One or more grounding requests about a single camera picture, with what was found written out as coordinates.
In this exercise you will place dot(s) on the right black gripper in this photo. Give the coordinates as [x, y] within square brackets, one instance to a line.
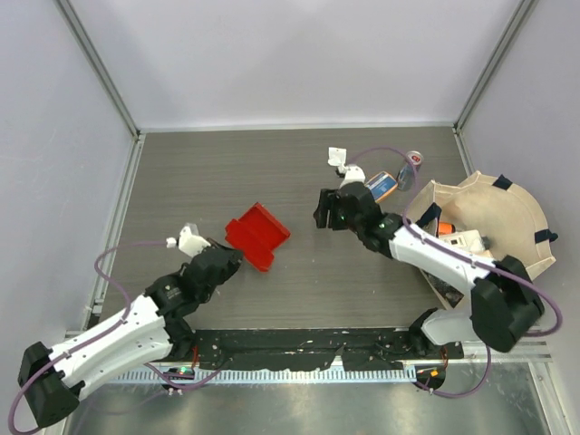
[329, 199]

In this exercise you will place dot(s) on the beige tote bag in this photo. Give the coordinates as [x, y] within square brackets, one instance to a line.
[504, 213]

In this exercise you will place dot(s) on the red paper box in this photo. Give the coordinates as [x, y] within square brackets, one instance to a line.
[257, 233]

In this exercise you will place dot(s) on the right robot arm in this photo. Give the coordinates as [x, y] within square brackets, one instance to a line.
[502, 305]

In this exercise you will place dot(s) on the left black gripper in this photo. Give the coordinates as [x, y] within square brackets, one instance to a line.
[235, 262]

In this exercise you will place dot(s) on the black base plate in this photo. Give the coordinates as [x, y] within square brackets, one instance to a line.
[307, 350]

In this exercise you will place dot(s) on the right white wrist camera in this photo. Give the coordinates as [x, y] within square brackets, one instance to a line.
[350, 174]

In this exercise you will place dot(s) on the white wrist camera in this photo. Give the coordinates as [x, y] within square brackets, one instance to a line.
[188, 241]
[350, 174]

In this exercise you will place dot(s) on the orange capped bottle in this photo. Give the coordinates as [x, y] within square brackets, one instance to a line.
[445, 228]

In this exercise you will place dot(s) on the white cosmetic box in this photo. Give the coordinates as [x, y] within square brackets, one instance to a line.
[470, 241]

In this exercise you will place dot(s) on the orange blue snack pack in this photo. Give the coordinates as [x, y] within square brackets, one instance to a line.
[381, 185]

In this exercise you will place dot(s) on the white paper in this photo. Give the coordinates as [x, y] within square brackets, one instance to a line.
[336, 157]

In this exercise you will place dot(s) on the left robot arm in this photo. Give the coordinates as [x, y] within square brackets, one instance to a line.
[55, 380]

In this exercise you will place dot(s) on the white slotted cable duct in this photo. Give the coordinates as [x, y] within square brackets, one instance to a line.
[335, 374]

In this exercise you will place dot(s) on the silver drink can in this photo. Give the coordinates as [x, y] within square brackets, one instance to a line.
[410, 167]

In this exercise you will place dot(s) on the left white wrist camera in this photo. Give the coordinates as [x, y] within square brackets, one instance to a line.
[188, 241]

